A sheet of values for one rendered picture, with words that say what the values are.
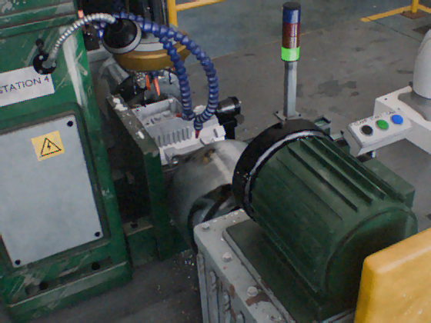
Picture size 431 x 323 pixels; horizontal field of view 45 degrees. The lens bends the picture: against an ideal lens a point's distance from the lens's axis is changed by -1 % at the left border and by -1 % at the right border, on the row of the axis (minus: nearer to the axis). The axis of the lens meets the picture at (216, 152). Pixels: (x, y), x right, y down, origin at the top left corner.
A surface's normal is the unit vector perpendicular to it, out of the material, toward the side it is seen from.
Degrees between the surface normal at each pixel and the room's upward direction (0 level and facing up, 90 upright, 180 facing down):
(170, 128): 90
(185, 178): 43
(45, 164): 90
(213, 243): 0
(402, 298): 90
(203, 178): 32
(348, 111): 0
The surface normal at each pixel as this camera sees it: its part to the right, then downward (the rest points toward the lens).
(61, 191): 0.44, 0.49
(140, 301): -0.05, -0.82
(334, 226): -0.62, -0.43
